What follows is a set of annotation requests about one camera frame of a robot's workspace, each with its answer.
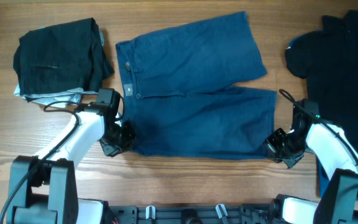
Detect blue denim shorts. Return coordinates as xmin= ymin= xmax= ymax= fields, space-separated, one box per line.
xmin=116 ymin=11 xmax=277 ymax=160

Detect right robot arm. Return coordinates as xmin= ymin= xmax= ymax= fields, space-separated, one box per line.
xmin=264 ymin=99 xmax=358 ymax=223

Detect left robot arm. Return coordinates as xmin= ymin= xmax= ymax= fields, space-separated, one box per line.
xmin=0 ymin=88 xmax=135 ymax=223

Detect black folded garment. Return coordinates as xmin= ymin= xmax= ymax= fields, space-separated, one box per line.
xmin=12 ymin=17 xmax=116 ymax=103

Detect black polo shirt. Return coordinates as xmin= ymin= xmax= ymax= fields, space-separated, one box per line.
xmin=285 ymin=10 xmax=358 ymax=153

